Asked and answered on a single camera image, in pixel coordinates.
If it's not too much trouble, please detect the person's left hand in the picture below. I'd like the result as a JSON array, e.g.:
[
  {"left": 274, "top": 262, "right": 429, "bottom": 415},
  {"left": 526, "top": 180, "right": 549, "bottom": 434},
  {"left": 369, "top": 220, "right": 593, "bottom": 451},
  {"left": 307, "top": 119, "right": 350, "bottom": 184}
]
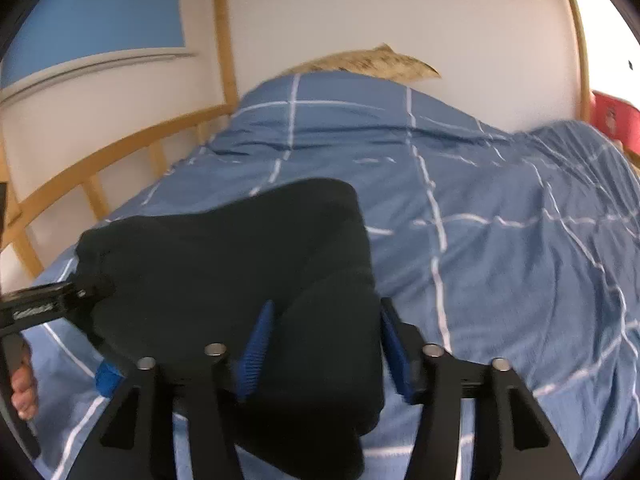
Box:
[{"left": 10, "top": 342, "right": 40, "bottom": 421}]

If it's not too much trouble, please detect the blue wall panel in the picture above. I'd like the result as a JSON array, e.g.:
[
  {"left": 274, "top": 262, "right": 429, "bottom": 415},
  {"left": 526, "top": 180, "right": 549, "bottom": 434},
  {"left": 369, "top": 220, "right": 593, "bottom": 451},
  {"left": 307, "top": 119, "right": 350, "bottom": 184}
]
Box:
[{"left": 0, "top": 0, "right": 187, "bottom": 88}]

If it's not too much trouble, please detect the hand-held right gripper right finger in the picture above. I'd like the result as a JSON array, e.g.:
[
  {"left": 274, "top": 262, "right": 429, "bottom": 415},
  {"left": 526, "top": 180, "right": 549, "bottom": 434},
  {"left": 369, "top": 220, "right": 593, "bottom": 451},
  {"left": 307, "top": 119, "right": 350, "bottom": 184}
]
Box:
[{"left": 380, "top": 297, "right": 582, "bottom": 480}]

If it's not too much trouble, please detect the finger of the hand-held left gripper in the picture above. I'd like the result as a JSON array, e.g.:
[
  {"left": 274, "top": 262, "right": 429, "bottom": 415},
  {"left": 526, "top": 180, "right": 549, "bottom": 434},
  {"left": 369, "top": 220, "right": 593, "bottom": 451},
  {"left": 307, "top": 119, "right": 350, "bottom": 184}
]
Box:
[{"left": 75, "top": 274, "right": 117, "bottom": 308}]

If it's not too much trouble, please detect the black sweater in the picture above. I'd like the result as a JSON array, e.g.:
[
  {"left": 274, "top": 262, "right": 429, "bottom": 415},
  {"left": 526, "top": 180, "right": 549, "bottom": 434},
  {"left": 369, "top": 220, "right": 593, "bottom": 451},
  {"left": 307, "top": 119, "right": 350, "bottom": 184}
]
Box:
[{"left": 75, "top": 177, "right": 386, "bottom": 480}]

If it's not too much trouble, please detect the beige mottled pillow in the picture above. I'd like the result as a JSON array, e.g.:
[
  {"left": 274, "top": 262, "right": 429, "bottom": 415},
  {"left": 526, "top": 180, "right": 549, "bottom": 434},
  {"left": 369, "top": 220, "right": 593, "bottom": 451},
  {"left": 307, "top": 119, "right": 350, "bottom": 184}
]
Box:
[{"left": 280, "top": 42, "right": 442, "bottom": 81}]

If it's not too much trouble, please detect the wooden bed frame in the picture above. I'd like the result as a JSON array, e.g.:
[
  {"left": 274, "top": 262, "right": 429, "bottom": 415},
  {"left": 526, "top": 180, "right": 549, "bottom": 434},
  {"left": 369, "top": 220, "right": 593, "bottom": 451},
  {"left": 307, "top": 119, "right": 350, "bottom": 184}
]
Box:
[{"left": 0, "top": 0, "right": 593, "bottom": 281}]

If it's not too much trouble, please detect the blue checked duvet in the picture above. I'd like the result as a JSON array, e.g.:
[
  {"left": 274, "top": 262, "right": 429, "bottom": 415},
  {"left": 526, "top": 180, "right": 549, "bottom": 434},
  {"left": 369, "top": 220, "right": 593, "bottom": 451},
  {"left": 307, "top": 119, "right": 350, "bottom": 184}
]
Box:
[{"left": 22, "top": 71, "right": 640, "bottom": 480}]

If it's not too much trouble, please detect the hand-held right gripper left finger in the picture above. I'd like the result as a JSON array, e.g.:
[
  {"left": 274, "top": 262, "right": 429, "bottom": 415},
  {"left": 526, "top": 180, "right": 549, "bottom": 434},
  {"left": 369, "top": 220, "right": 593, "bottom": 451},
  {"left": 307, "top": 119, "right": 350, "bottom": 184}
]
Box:
[{"left": 65, "top": 300, "right": 275, "bottom": 480}]

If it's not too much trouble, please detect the red storage box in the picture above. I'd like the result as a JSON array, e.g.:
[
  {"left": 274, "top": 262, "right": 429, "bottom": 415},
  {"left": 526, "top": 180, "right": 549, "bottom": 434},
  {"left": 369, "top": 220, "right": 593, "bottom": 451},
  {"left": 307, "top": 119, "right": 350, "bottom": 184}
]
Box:
[{"left": 590, "top": 90, "right": 640, "bottom": 157}]

